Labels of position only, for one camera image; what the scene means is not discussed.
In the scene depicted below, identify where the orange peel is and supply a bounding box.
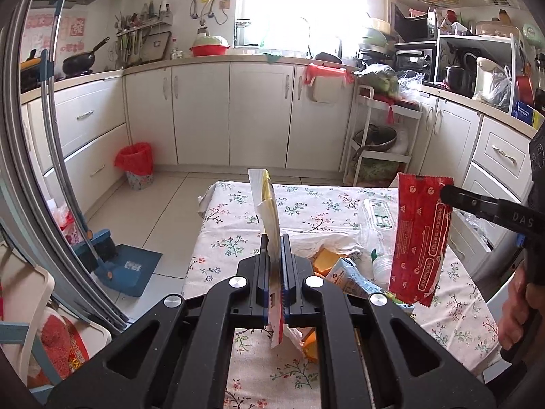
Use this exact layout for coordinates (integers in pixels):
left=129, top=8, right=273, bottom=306
left=311, top=248, right=346, bottom=277

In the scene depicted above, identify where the white tissue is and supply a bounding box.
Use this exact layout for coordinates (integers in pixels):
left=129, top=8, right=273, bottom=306
left=289, top=233, right=361, bottom=259

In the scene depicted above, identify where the milk carton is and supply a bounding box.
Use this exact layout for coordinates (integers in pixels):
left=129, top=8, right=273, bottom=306
left=326, top=258, right=414, bottom=314

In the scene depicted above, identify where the yellow white paper wrapper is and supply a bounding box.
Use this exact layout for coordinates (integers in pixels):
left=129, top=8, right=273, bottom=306
left=248, top=169, right=284, bottom=349

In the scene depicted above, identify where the red snack wrapper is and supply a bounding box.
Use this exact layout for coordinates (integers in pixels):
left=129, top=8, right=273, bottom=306
left=389, top=173, right=454, bottom=307

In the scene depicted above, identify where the clear plastic bottle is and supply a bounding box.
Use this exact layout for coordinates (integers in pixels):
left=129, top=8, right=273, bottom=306
left=360, top=198, right=396, bottom=290

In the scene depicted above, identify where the white kitchen trolley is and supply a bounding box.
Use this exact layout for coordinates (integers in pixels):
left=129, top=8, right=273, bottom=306
left=343, top=84, right=423, bottom=187

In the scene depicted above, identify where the red-lined small trash bin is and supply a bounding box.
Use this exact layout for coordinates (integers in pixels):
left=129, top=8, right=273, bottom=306
left=114, top=142, right=153, bottom=190

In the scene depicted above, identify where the person's right hand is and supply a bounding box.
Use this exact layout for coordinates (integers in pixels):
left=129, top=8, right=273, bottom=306
left=498, top=263, right=544, bottom=351

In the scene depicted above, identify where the floral tablecloth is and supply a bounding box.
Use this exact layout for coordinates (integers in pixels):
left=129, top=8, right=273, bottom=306
left=184, top=181, right=500, bottom=408

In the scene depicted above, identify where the blue dustpan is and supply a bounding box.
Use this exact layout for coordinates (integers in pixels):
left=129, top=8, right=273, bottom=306
left=73, top=229, right=162, bottom=297

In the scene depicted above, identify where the white electric kettle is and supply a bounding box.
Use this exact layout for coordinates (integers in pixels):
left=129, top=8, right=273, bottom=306
left=473, top=57, right=510, bottom=105

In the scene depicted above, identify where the black wok on trolley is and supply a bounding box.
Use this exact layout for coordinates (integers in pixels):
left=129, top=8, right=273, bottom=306
left=353, top=124, right=397, bottom=151

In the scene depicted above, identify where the hanging white bin red bag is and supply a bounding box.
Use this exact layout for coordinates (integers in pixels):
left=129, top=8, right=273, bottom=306
left=304, top=64, right=354, bottom=104

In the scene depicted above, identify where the black microwave oven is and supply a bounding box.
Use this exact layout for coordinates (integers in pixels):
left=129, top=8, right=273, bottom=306
left=389, top=3, right=438, bottom=43

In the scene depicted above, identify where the blue white folding rack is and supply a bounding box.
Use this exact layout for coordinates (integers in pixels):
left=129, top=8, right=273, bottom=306
left=1, top=242, right=112, bottom=395

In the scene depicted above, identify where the red bowl with lid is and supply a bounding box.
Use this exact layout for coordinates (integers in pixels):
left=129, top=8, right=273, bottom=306
left=189, top=34, right=229, bottom=56

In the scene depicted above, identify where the black frying pan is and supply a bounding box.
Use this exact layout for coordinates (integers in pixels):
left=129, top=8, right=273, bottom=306
left=62, top=37, right=110, bottom=78

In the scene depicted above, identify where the blue broom with handle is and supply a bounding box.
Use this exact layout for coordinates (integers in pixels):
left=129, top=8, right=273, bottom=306
left=40, top=0, right=118, bottom=281

